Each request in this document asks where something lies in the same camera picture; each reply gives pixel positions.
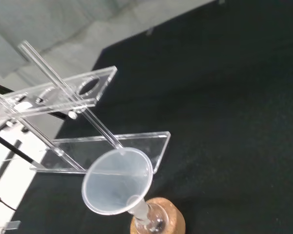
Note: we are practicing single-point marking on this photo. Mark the clear funnel stand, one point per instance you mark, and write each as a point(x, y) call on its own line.
point(88, 146)

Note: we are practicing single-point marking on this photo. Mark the glass round-bottom flask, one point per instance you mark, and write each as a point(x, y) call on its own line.
point(156, 220)

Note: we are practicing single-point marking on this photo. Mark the black cloth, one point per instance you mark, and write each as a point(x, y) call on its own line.
point(222, 109)

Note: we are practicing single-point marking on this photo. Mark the clear cloth clip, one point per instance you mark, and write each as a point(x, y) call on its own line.
point(13, 225)

